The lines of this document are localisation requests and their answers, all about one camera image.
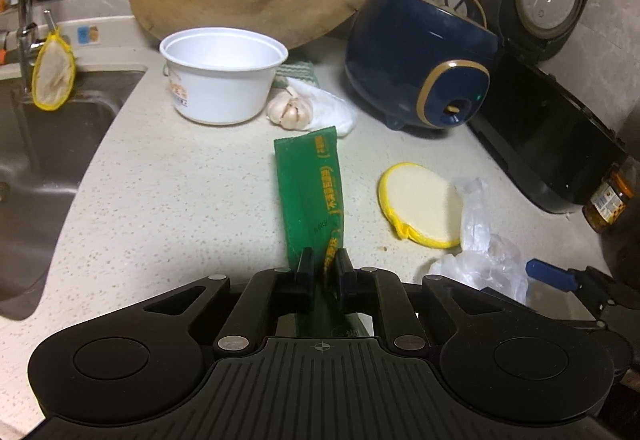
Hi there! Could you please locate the clear plastic bag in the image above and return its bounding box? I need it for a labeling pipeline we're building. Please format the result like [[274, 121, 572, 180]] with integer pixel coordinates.
[[428, 178, 528, 304]]

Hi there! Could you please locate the chrome kitchen faucet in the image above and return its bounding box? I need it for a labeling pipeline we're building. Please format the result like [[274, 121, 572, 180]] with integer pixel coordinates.
[[16, 0, 37, 94]]

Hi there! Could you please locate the yellow round scrub pad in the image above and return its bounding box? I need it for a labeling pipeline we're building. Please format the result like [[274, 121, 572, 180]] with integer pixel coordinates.
[[378, 163, 463, 249]]

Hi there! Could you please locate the glass jar orange lid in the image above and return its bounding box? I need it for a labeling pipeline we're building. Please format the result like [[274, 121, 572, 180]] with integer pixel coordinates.
[[582, 163, 637, 234]]

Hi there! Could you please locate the black open rice cooker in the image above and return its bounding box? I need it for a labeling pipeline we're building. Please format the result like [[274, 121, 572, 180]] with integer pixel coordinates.
[[466, 0, 629, 216]]

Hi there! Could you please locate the garlic bulb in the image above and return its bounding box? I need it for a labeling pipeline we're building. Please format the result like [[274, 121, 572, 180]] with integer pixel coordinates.
[[266, 86, 314, 131]]

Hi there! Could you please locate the white crumpled tissue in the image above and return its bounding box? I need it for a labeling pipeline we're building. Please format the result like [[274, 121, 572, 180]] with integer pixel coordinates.
[[286, 78, 357, 137]]

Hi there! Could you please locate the green striped cloth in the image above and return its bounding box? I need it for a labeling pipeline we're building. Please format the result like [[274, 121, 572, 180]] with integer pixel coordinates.
[[273, 59, 319, 88]]

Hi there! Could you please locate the stainless steel sink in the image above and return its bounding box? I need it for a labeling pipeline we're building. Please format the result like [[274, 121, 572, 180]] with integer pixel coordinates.
[[0, 71, 143, 321]]

